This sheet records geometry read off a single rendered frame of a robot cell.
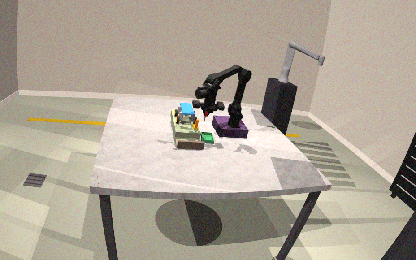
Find pale yellow ramp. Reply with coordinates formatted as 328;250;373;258
170;109;205;149

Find light blue wheeled trolley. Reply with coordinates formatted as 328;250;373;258
174;103;197;125

